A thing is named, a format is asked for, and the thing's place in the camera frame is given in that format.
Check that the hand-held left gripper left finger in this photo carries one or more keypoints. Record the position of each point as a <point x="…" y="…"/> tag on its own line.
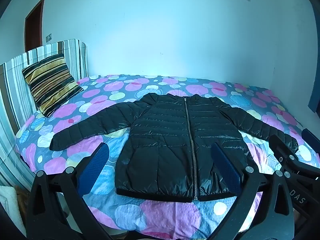
<point x="94" y="163"/>

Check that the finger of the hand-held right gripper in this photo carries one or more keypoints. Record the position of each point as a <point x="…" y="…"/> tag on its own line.
<point x="281" y="151"/>
<point x="311" y="138"/>

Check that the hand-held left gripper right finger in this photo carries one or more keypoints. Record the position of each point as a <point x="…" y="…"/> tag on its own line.
<point x="226" y="167"/>

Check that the black puffer jacket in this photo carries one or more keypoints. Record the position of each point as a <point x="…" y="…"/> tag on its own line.
<point x="162" y="140"/>

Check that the bed with polka dot bedspread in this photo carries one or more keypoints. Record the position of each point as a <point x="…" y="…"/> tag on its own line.
<point x="162" y="215"/>

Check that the striped yellow black pillow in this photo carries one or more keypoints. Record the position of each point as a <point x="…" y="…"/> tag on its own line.
<point x="50" y="83"/>

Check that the white cloth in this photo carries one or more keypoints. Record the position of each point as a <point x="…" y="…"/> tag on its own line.
<point x="8" y="201"/>

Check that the striped padded headboard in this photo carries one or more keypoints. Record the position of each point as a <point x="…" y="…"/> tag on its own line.
<point x="15" y="80"/>

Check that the brown wooden door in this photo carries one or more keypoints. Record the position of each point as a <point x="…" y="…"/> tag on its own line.
<point x="35" y="27"/>

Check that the wall switch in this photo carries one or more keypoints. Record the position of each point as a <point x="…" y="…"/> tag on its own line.
<point x="49" y="37"/>

